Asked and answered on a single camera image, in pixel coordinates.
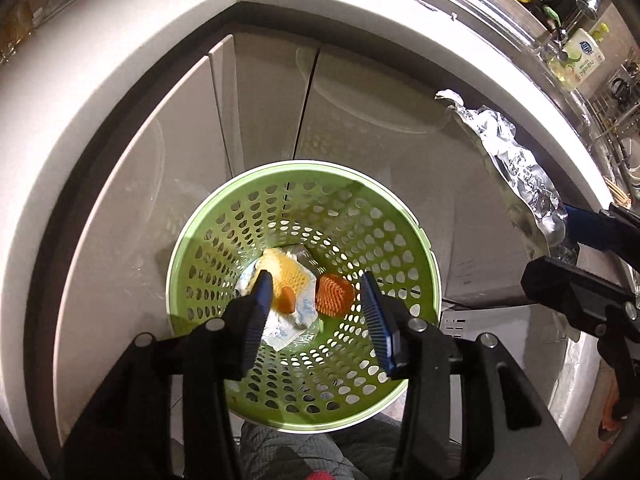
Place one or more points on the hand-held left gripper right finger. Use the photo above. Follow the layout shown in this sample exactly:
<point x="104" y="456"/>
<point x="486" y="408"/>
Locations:
<point x="377" y="320"/>

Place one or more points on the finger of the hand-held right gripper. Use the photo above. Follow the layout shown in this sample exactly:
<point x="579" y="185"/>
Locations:
<point x="585" y="222"/>
<point x="565" y="285"/>

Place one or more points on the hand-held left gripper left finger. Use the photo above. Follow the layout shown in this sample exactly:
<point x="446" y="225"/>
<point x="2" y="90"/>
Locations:
<point x="262" y="305"/>

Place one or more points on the orange peel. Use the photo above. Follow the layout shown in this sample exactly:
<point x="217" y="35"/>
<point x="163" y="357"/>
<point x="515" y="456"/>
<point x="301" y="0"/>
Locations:
<point x="286" y="301"/>

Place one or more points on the yellow sponge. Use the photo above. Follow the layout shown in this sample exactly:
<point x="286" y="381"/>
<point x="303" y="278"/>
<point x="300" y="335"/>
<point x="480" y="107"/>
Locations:
<point x="292" y="327"/>

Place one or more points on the orange silicone scrubber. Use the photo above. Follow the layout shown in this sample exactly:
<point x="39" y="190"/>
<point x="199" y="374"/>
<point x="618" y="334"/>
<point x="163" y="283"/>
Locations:
<point x="334" y="292"/>

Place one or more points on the green perforated basket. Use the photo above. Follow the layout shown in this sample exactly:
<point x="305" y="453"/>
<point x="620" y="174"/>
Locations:
<point x="380" y="230"/>

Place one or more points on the bamboo pot brush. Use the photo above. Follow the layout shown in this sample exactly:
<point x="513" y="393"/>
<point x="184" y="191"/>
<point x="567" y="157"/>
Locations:
<point x="617" y="191"/>

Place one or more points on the metal dish rack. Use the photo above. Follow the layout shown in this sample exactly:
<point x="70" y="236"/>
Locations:
<point x="622" y="105"/>

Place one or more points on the grey quilted clothing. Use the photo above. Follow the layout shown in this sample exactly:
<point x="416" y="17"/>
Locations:
<point x="280" y="450"/>

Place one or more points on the dish soap bottle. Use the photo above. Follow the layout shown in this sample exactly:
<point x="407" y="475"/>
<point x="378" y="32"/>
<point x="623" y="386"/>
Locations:
<point x="582" y="57"/>

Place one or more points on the glossy corner cabinet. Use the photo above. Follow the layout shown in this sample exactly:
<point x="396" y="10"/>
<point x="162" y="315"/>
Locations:
<point x="360" y="110"/>

